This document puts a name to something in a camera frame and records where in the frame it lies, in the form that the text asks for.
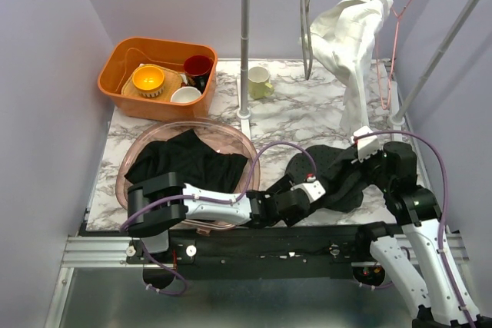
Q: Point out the yellow woven plate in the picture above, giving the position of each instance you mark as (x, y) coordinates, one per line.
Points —
(172, 83)

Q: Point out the clear pink plastic basin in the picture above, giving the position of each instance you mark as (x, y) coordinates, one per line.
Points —
(222, 138)

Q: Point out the yellow-green mug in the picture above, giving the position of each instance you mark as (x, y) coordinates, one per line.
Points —
(259, 85)

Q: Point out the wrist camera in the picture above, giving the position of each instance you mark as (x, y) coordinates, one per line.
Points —
(312, 188)
(366, 145)

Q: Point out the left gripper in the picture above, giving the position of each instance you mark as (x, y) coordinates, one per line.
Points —
(281, 187)

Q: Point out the plain black garment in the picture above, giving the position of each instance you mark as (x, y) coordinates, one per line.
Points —
(187, 155)

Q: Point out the white clothes rack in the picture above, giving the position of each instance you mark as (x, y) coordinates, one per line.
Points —
(246, 36)

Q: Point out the pink wire hanger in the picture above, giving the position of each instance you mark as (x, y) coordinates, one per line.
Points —
(386, 102)

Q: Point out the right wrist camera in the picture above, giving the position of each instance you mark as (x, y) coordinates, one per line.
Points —
(366, 145)

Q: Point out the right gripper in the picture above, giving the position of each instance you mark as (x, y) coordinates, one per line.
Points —
(363, 165)

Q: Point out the yellow bowl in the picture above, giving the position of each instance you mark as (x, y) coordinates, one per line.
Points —
(148, 80)

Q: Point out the orange plastic bin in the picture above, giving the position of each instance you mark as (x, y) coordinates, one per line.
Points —
(171, 55)

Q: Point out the white bowl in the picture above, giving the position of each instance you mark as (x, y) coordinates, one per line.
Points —
(185, 95)

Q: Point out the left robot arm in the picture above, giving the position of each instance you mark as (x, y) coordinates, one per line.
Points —
(158, 204)

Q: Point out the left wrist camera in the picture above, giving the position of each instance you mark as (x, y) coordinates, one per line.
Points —
(312, 188)

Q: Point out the black dotted garment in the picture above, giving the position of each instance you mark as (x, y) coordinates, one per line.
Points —
(338, 172)

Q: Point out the white skirt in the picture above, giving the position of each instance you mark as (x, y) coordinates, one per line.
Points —
(343, 40)

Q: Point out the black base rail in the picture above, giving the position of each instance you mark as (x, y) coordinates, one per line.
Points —
(336, 252)

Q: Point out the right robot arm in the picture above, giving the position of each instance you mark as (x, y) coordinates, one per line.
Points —
(433, 291)

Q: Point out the red and black mug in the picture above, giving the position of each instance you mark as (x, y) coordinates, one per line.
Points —
(197, 70)

